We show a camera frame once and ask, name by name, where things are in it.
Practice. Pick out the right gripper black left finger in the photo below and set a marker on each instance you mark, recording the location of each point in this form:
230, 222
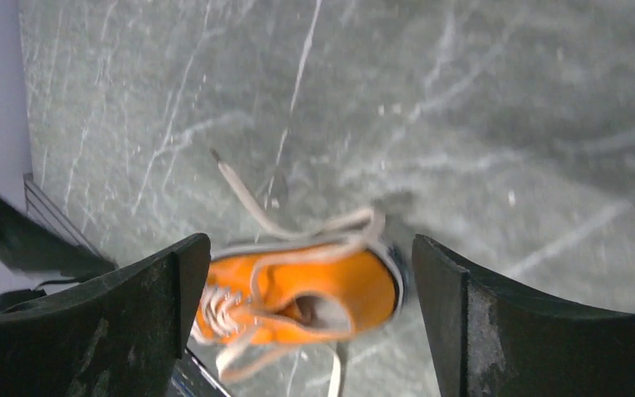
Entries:
120, 334

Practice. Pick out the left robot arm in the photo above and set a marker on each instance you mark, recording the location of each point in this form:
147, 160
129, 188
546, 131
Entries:
27, 246

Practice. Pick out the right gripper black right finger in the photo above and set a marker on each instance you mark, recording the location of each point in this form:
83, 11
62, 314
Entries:
490, 335

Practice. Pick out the white shoelace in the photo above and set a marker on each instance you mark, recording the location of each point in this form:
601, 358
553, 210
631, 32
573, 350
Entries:
353, 231

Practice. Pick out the orange canvas sneaker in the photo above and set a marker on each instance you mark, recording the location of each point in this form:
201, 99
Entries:
303, 302

